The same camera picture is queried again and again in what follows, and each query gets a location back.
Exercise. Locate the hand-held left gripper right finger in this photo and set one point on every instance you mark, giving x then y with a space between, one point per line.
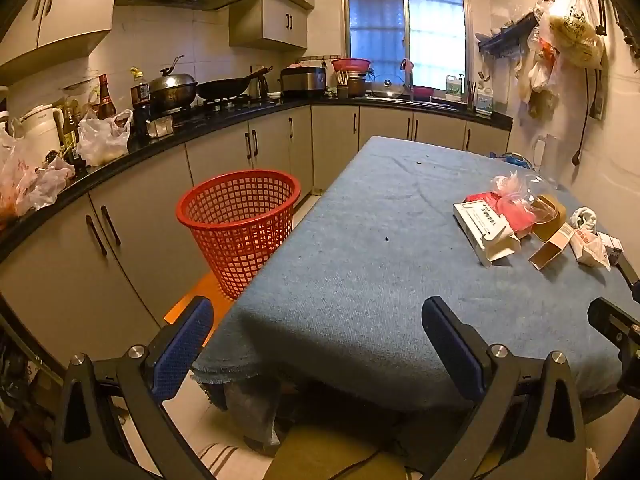
452 345

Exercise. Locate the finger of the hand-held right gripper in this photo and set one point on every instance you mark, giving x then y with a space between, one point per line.
607 321
630 277

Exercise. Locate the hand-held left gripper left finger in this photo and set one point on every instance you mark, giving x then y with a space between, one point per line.
182 345

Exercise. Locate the white red-printed plastic bag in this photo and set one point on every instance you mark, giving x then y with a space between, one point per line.
591 250

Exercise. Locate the white printed cardboard box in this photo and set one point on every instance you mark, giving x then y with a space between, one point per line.
482 225

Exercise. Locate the red plastic mesh basket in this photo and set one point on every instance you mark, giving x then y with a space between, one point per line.
240 220

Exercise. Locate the orange stool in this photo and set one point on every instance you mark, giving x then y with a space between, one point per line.
192 300

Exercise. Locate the small open cardboard carton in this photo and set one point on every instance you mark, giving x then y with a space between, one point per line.
547 252

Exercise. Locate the brown tape roll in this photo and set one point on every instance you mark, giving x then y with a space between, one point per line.
550 220

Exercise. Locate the blue tablecloth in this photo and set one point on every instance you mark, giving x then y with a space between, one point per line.
375 260

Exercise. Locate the pink plastic bag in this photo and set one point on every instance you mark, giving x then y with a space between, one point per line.
510 210

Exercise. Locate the beige base cabinets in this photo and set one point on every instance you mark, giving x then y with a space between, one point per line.
150 210

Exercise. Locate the white plastic jug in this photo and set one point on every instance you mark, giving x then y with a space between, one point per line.
542 152

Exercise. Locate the blue plastic bag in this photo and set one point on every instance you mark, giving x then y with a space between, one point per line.
512 160

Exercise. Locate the olive green stool seat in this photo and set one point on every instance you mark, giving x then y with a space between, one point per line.
320 452

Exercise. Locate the clear condiment box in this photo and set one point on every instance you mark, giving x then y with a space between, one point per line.
160 126

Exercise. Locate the black kitchen countertop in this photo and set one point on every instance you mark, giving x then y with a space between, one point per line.
200 122

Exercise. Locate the orange tinted plastic bag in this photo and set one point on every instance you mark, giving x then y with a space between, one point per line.
20 180

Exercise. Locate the gas stove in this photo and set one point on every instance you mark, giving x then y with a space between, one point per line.
230 105

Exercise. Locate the oil bottle yellow cap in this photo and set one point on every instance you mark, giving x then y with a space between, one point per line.
140 102

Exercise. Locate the yellowish hanging plastic bag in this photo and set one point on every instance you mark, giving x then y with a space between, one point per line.
575 30

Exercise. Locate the dark sauce bottle red label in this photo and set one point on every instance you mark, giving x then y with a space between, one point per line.
105 102

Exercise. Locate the green white detergent bottle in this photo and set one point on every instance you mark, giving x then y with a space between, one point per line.
453 90

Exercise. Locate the white electric kettle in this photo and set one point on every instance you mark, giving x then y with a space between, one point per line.
37 132

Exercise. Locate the steel wok with lid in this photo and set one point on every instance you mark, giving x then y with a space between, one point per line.
172 87

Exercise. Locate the black wok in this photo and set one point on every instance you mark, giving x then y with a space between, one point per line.
222 89

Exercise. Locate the glass pot lid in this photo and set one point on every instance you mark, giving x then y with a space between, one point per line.
390 87

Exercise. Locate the sink faucet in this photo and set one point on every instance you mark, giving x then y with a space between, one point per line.
407 72

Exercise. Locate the chopstick holder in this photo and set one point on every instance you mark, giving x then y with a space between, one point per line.
342 91

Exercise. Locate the red plastic basin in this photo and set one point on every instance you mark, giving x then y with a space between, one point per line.
350 65

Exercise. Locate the kitchen window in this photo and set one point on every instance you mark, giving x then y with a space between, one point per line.
405 30

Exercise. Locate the dark wall hook rack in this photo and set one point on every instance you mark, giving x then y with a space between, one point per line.
617 10

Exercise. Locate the dark wall shelf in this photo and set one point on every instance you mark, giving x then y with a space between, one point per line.
505 35

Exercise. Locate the small beige wall cabinet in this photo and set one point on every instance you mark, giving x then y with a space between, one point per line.
272 22

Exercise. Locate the large beige wall cabinet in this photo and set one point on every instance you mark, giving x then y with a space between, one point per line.
65 10

